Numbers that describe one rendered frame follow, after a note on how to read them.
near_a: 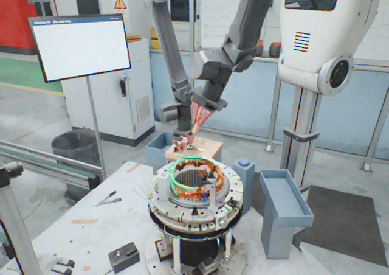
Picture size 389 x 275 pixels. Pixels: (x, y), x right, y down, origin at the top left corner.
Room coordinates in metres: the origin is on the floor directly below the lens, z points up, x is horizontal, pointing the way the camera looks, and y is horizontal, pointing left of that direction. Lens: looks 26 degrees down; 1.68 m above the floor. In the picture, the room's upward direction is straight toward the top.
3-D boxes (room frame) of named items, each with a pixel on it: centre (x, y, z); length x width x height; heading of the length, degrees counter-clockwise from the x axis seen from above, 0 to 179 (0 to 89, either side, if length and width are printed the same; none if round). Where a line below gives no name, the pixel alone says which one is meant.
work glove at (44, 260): (0.67, 0.56, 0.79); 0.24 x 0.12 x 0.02; 67
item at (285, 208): (0.75, -0.30, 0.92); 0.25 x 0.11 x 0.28; 1
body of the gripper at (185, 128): (1.01, 0.05, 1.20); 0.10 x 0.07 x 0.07; 156
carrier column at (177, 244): (0.63, 0.06, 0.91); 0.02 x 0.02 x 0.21
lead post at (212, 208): (0.62, -0.05, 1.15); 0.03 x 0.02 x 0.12; 61
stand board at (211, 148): (1.04, 0.01, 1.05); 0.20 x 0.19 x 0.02; 65
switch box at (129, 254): (0.70, 0.27, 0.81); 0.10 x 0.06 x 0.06; 124
